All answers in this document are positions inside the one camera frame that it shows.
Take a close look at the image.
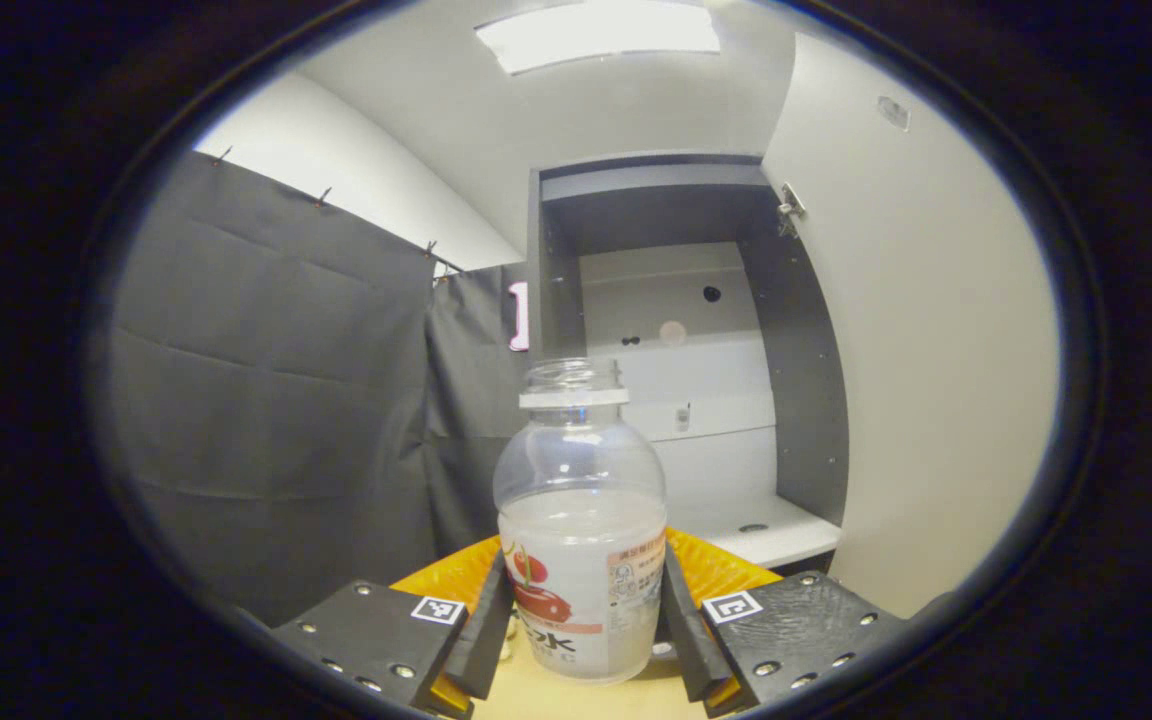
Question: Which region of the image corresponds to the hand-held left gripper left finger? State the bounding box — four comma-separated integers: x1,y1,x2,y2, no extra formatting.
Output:
269,535,519,719

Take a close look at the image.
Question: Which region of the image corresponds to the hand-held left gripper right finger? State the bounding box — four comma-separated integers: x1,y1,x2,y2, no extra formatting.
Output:
658,528,907,717

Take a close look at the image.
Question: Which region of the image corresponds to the clear plastic bottle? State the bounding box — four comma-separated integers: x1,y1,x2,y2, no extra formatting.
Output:
492,358,669,686

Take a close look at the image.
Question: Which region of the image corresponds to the light grey cabinet door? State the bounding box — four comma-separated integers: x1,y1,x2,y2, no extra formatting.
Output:
761,30,1062,621

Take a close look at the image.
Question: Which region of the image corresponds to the black backdrop cloth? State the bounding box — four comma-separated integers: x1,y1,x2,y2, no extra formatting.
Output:
101,150,537,626

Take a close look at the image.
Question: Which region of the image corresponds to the white ceiling light panel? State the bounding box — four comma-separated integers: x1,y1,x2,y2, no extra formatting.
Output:
476,0,722,76

